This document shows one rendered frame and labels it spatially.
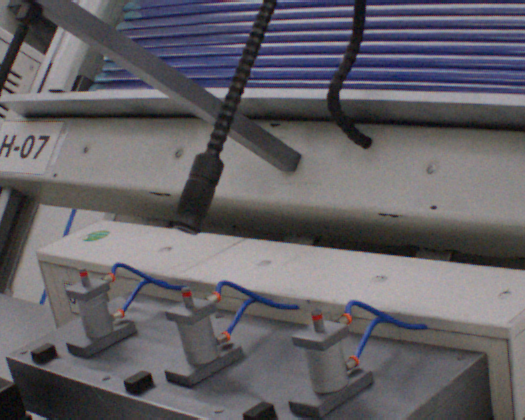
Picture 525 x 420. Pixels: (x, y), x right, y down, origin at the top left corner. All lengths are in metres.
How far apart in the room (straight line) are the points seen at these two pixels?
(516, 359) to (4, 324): 0.57
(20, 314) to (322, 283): 0.40
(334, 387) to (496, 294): 0.13
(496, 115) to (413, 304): 0.14
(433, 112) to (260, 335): 0.20
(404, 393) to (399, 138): 0.25
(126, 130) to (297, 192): 0.23
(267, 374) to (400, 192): 0.18
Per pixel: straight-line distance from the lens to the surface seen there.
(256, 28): 0.73
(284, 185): 0.94
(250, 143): 0.91
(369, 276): 0.84
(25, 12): 0.78
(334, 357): 0.70
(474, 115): 0.84
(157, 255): 0.97
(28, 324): 1.13
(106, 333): 0.87
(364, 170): 0.90
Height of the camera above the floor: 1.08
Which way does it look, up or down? 14 degrees up
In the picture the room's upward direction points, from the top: 19 degrees clockwise
